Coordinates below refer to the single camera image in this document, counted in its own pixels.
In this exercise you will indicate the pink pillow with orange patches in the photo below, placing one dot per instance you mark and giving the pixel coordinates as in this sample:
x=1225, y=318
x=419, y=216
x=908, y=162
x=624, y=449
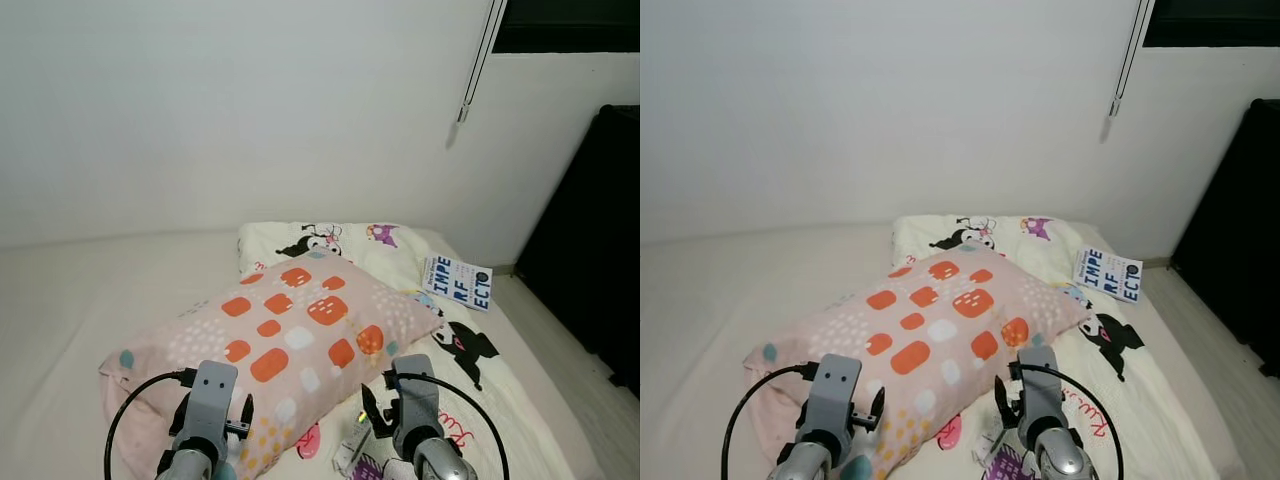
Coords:
x=300, y=330
x=940, y=320

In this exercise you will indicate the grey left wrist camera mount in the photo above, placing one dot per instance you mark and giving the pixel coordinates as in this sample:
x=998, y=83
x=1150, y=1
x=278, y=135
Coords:
x=212, y=395
x=835, y=390

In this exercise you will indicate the dark window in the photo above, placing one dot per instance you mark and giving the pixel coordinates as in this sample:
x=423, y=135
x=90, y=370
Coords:
x=1215, y=22
x=570, y=25

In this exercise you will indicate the cream cartoon print blanket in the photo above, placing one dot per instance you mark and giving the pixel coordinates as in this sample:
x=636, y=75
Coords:
x=500, y=400
x=1160, y=400

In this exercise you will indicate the white book with blue letters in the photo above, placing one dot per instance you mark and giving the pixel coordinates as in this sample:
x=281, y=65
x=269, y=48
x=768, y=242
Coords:
x=1108, y=275
x=455, y=282

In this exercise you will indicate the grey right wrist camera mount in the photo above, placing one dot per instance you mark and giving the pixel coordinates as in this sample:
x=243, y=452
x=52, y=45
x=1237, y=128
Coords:
x=417, y=395
x=1038, y=385

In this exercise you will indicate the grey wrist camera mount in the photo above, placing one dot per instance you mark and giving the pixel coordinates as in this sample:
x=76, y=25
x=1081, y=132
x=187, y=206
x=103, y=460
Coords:
x=212, y=395
x=1038, y=385
x=417, y=395
x=835, y=390

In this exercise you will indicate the white toothpaste tube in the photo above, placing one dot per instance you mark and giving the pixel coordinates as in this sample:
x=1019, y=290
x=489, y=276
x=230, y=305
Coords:
x=990, y=448
x=350, y=450

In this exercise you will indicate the black wardrobe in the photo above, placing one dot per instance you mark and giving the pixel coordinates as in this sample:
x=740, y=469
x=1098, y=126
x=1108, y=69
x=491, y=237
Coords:
x=590, y=250
x=1240, y=240

